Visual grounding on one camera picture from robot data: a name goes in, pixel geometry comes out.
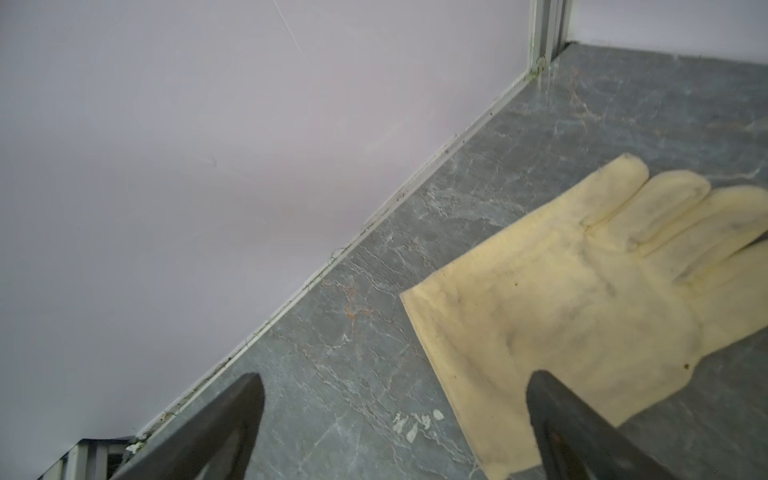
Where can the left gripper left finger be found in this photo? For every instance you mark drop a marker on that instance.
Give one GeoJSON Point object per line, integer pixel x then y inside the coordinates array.
{"type": "Point", "coordinates": [216, 443]}

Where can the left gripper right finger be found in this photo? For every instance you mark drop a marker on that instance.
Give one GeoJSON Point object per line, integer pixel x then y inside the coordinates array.
{"type": "Point", "coordinates": [575, 442]}

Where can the beige cloth glove on table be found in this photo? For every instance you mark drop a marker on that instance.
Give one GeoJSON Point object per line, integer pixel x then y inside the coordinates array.
{"type": "Point", "coordinates": [618, 287]}

